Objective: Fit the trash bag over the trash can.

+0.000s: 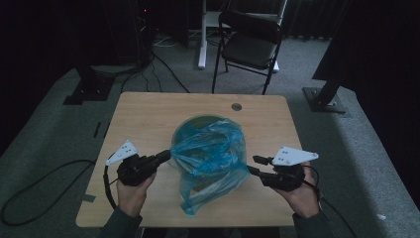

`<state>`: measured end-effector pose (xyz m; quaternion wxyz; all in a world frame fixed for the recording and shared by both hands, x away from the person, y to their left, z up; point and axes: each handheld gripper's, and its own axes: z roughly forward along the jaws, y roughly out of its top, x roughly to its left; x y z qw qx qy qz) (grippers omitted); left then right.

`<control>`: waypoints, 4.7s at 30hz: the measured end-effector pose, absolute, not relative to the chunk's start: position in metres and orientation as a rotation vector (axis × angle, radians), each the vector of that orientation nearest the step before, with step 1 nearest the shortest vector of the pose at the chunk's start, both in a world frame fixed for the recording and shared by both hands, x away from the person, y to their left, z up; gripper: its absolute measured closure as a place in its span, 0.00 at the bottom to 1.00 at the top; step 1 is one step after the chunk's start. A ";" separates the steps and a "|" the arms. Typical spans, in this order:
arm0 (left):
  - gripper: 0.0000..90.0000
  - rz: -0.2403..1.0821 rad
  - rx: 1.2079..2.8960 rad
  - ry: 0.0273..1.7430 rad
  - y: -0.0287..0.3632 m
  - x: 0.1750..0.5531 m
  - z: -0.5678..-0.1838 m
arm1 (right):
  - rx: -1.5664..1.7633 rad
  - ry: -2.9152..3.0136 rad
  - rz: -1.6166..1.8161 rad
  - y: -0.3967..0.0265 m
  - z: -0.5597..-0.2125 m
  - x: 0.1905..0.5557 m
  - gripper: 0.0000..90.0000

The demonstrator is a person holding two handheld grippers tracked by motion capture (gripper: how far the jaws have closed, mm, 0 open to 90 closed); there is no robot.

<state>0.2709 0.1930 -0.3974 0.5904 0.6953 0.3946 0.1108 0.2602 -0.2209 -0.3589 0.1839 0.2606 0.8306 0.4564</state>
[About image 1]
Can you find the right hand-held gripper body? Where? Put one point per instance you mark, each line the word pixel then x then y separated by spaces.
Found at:
pixel 285 178

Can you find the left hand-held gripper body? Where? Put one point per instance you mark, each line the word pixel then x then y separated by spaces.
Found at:
pixel 135 170

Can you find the blue plastic bag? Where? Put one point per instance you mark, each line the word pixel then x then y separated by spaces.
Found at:
pixel 211 158

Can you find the green plastic trash bin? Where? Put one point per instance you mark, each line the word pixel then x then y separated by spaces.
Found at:
pixel 203 116

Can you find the person's right hand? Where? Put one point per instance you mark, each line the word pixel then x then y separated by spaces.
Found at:
pixel 305 198

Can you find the person's left hand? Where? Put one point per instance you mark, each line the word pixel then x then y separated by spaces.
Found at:
pixel 132 198

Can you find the grey tape piece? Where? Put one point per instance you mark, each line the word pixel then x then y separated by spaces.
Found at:
pixel 88 198

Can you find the round grey table grommet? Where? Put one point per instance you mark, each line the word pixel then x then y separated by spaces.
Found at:
pixel 236 106

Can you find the black stand with grey base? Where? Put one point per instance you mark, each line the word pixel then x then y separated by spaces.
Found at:
pixel 325 99

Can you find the black stand with square base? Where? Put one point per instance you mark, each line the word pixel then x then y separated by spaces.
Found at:
pixel 89 91

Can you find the small white floor scrap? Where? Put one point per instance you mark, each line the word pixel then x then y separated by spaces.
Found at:
pixel 381 216

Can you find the black folding chair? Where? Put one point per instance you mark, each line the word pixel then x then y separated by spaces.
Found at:
pixel 251 49

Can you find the dark curtain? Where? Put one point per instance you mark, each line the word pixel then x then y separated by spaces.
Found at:
pixel 379 49

